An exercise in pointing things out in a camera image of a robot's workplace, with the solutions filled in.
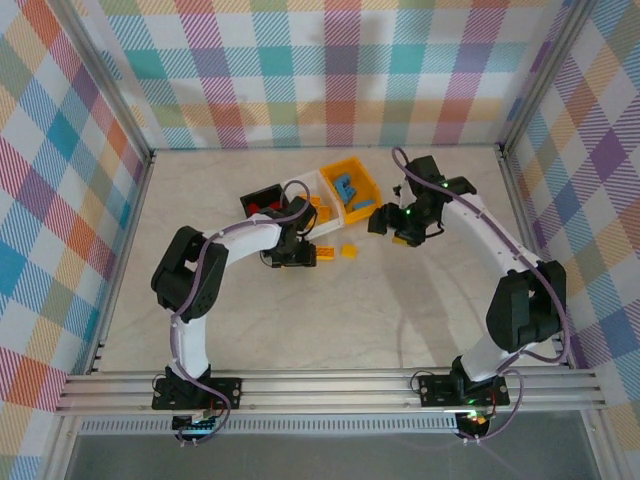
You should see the aluminium corner post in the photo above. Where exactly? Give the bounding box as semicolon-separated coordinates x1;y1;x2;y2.
497;0;599;156
47;0;155;164

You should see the aluminium side rail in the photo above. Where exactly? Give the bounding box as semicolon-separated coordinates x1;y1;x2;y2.
84;149;156;376
497;144;574;371

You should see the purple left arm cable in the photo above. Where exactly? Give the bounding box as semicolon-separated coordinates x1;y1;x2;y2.
167;179;314;448

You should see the yellow plastic bin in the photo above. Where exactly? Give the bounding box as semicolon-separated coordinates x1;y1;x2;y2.
319;156;382;226

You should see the white plastic bin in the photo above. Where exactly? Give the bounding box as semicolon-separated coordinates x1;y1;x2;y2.
279;169;347;240

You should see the slotted grey cable duct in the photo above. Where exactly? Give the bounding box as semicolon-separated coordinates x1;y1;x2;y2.
77;418;461;435

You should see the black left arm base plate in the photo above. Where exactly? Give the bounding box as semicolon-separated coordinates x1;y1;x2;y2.
152;377;244;411

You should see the black plastic bin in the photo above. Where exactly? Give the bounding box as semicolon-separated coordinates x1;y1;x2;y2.
239;183;287;221

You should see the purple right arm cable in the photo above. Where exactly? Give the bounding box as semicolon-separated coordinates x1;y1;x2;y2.
392;147;574;446

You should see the aluminium mounting rail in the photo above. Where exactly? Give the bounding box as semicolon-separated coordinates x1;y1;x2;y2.
54;372;609;416

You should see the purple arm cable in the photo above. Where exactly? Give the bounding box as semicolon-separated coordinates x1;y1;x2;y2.
167;179;314;448
392;147;574;446

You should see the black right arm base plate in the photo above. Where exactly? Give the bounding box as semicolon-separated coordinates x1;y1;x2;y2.
417;372;510;407

